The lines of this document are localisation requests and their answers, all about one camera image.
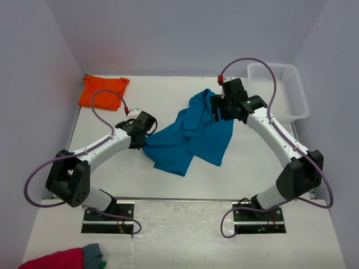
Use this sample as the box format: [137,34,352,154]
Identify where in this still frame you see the blue t shirt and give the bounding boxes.
[142,89,233,177]

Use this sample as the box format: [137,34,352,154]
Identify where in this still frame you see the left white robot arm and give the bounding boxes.
[45,109,158,220]

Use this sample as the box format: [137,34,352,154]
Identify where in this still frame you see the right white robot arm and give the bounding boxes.
[210,78,324,220]

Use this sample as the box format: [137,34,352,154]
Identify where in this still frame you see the orange folded t shirt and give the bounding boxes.
[77,75,130,112]

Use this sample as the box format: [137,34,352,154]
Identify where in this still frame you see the white plastic basket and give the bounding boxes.
[247,63,310,123]

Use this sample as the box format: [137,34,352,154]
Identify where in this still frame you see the grey t shirt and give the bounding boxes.
[82,243,103,269]

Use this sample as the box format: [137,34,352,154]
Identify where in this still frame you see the green t shirt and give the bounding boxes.
[99,261,107,269]

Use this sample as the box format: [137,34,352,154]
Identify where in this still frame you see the red t shirt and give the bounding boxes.
[19,248,84,269]

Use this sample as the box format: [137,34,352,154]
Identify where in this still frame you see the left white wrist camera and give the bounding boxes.
[125,106,141,117]

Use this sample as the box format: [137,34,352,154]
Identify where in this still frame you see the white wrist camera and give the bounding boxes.
[217,75,235,85]
[125,106,141,117]

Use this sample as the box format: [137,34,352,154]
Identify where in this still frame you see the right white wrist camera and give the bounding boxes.
[217,75,235,85]

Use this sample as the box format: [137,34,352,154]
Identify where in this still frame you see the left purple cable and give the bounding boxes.
[23,89,142,235]

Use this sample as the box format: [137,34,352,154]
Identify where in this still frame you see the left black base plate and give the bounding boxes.
[81,201,135,235]

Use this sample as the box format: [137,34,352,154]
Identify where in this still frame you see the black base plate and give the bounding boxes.
[81,201,135,235]
[233,207,287,235]

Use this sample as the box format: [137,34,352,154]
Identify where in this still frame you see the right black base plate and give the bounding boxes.
[233,207,287,235]

